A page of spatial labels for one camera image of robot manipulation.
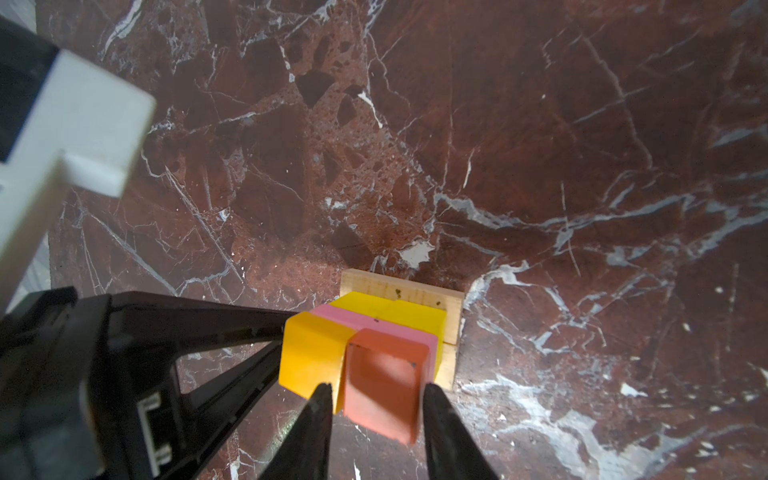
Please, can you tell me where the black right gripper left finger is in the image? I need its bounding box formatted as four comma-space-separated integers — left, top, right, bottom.
260, 383, 333, 479

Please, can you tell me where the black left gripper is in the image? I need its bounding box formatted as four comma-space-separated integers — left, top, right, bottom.
1, 287, 294, 479

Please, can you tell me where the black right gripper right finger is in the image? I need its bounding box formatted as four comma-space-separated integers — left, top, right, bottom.
422, 383, 498, 480

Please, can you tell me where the natural wood long block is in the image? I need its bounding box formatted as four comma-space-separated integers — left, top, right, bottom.
434, 343, 458, 391

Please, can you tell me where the small orange red block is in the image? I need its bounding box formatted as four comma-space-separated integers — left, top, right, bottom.
343, 329, 430, 445

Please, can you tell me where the orange yellow small cube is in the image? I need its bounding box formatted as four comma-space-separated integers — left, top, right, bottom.
278, 312, 357, 414

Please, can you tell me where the pink rectangular block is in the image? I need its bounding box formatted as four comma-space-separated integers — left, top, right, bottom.
310, 305, 441, 380

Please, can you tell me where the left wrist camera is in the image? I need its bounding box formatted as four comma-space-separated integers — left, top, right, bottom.
1, 19, 156, 308

